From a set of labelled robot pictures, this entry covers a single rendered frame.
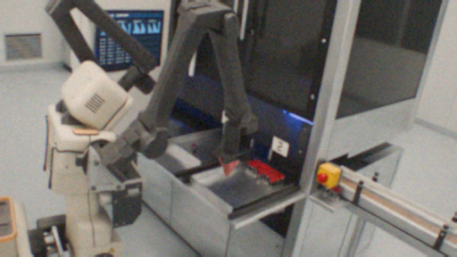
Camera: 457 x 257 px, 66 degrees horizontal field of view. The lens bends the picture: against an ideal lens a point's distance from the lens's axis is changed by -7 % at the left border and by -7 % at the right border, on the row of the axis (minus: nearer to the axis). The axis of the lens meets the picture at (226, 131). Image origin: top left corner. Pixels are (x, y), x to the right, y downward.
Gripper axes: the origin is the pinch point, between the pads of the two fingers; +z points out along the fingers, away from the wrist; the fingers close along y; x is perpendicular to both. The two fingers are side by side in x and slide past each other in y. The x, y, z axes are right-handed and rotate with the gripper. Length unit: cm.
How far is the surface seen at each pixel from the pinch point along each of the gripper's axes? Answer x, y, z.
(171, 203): 83, 34, 76
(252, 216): -10.8, 5.1, 14.3
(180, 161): 36.4, 5.6, 14.7
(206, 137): 52, 32, 15
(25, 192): 182, -38, 103
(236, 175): 14.9, 19.9, 14.7
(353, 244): -33, 51, 35
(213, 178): 17.2, 9.3, 14.4
